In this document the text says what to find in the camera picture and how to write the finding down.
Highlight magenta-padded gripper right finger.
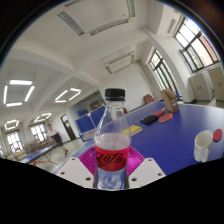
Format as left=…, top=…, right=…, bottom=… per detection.
left=124, top=146, right=167, bottom=190

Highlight blue red-legged table tennis table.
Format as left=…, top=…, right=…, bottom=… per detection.
left=19, top=146, right=58, bottom=166

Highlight blue partition boards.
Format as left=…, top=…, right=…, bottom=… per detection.
left=75, top=105, right=106, bottom=134

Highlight black pouch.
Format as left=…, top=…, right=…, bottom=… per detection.
left=139, top=114, right=159, bottom=126

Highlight large dark-framed window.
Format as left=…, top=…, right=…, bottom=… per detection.
left=174, top=16, right=221, bottom=73

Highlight flat round red coaster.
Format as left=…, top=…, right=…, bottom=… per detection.
left=212, top=128, right=223, bottom=143

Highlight ceiling air conditioner unit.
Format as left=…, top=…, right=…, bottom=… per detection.
left=100, top=49, right=136, bottom=75

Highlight white mug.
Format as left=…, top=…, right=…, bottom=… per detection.
left=193, top=129, right=214, bottom=163

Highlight dark brown door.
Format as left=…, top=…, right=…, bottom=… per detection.
left=60, top=114, right=78, bottom=141

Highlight red table tennis paddle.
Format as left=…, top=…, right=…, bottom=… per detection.
left=158, top=112, right=174, bottom=123
left=153, top=107, right=166, bottom=117

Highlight brown cardboard box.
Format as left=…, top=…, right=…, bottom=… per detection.
left=160, top=88, right=180, bottom=113

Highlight white two-door cabinet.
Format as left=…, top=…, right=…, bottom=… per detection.
left=188, top=71, right=214, bottom=103
left=208, top=65, right=224, bottom=101

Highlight person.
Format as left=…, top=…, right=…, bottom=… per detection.
left=46, top=123, right=69, bottom=158

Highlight ceiling strip lights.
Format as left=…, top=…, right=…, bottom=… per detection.
left=2, top=79, right=83, bottom=131

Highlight tall dark-framed window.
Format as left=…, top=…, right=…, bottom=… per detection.
left=148, top=49, right=179, bottom=101

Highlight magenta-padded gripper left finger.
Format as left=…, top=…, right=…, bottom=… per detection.
left=54, top=146, right=98, bottom=190

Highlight clear red-labelled drink bottle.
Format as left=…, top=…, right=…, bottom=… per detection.
left=93, top=87, right=132, bottom=190

